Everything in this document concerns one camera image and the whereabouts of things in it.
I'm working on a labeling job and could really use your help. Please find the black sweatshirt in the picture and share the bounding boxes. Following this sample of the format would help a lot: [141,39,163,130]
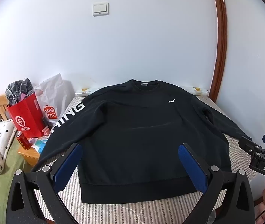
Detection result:
[36,80,245,204]

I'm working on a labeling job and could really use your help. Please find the wooden bedside table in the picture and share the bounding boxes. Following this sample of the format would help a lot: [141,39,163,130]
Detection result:
[17,145,40,167]

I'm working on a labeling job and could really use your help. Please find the small packets on table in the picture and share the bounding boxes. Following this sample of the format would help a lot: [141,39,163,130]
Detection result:
[28,126,51,154]

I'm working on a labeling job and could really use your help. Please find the green bed sheet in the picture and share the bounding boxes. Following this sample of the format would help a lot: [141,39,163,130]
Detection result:
[0,138,32,223]

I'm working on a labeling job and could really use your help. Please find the striped quilted bed cover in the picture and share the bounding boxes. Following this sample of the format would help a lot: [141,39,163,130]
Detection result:
[33,94,260,224]

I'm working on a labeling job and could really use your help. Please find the red drink can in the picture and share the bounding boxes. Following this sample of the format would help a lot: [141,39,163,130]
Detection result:
[16,131,31,150]

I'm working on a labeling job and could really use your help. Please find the red paper shopping bag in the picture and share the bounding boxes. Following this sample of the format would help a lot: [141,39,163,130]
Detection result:
[7,94,45,138]

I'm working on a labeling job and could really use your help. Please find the white Miniso plastic bag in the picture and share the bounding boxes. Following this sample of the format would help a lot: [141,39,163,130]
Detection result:
[33,73,75,126]

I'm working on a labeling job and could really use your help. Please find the plaid grey cloth in bag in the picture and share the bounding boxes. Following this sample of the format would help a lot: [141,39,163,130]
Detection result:
[5,78,35,106]

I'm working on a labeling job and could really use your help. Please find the white patterned folded blanket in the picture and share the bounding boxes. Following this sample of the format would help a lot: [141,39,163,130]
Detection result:
[75,88,93,97]

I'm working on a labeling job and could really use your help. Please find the brown wooden door frame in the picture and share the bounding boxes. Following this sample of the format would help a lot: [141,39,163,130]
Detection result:
[209,0,228,102]

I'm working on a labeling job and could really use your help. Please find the white wall light switch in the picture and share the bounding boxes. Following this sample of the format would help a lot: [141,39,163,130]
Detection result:
[92,2,109,17]

